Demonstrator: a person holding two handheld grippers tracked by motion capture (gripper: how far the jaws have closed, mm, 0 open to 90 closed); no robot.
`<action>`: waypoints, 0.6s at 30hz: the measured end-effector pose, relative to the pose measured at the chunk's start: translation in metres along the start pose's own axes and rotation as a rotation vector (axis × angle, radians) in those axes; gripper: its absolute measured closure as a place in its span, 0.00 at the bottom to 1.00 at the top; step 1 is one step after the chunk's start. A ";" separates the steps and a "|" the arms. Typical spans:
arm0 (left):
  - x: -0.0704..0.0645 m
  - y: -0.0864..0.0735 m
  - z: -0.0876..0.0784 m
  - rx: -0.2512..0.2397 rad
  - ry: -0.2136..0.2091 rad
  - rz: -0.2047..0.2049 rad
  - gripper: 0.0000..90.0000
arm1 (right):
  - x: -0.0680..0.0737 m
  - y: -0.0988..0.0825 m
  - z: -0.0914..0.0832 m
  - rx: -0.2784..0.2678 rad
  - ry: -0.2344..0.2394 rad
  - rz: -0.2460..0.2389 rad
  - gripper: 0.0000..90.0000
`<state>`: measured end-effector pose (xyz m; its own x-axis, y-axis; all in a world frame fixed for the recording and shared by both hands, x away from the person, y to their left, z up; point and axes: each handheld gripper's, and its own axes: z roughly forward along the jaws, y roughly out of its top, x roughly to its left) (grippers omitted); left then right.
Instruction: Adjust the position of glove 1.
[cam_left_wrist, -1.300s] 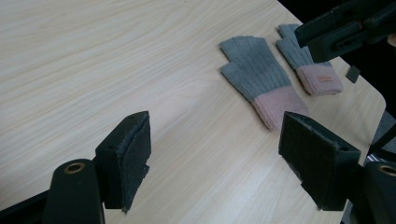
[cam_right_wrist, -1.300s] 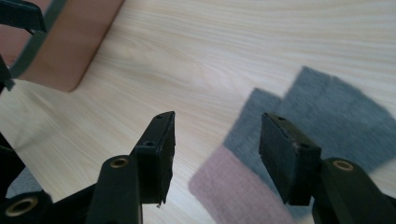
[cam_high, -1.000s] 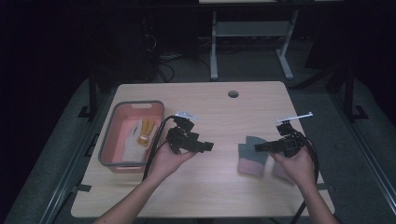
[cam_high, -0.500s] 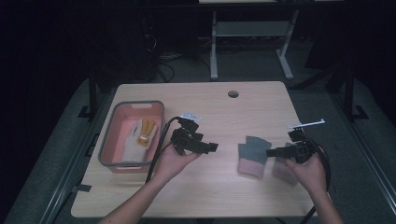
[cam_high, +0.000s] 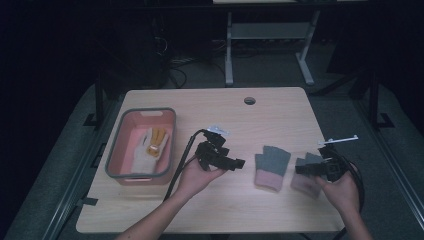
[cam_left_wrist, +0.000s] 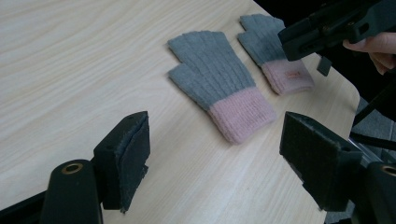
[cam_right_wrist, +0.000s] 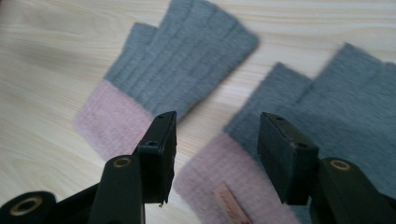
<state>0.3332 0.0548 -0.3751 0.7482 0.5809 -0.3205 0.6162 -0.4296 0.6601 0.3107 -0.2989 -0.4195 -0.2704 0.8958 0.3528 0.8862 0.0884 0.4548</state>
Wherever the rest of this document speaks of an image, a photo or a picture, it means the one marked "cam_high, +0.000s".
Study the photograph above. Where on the grey metal floor rail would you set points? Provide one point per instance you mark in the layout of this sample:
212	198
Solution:
78	180
393	173

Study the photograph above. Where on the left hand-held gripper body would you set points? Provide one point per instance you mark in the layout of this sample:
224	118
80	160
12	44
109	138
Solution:
211	153

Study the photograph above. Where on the grey and pink fingerless glove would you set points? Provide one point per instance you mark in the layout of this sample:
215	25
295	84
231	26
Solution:
304	186
271	163

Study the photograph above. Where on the beige glove with face patch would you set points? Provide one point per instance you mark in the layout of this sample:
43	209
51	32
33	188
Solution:
146	160

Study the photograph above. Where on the person's right hand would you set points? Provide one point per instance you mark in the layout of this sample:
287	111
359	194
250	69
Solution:
345	195

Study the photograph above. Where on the black metal stand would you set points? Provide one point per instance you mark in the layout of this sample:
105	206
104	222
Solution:
373	100
99	100

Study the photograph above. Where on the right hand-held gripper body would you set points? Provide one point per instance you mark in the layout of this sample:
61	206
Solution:
335	166

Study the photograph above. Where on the pink basket with grey rim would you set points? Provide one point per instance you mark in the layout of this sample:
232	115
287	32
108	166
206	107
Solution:
126	143

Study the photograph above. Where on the white metal desk frame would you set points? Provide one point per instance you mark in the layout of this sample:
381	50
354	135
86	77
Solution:
266	31

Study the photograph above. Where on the person's left hand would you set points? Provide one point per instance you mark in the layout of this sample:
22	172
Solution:
196	180

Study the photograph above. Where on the black table edge bracket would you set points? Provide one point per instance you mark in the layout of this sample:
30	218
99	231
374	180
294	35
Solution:
87	201

